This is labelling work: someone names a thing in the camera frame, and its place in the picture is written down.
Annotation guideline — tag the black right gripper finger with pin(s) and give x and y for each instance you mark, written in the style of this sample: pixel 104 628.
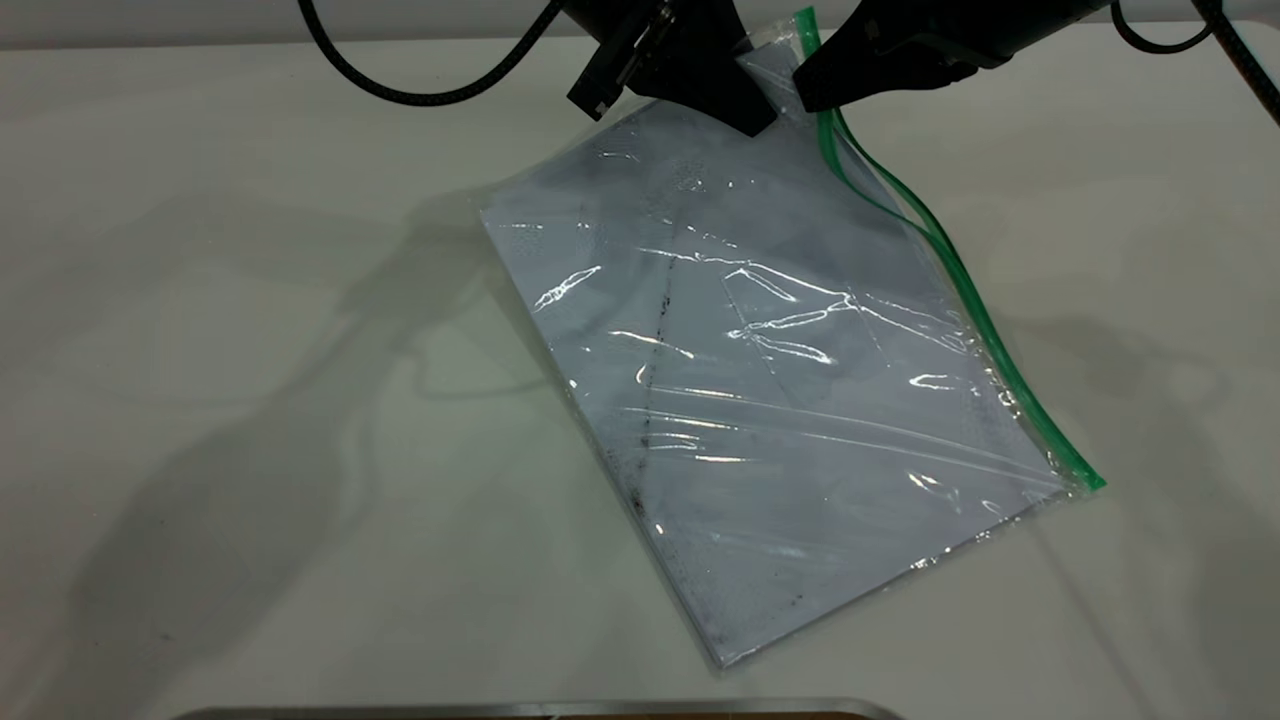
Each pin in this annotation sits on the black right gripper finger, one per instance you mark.
pixel 870 65

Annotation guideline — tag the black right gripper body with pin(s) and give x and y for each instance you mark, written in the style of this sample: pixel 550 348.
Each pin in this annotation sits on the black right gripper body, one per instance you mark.
pixel 980 25

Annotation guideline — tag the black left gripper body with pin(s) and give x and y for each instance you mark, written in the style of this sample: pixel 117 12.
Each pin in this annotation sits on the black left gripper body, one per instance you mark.
pixel 660 30

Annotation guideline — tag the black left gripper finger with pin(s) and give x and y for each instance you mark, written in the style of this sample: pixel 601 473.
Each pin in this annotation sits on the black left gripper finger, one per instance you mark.
pixel 725 90

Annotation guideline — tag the clear plastic zipper bag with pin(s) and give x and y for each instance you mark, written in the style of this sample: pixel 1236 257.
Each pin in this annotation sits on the clear plastic zipper bag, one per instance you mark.
pixel 780 400

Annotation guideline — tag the grey metal rim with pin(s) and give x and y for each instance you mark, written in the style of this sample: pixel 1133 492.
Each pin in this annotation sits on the grey metal rim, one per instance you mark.
pixel 500 710

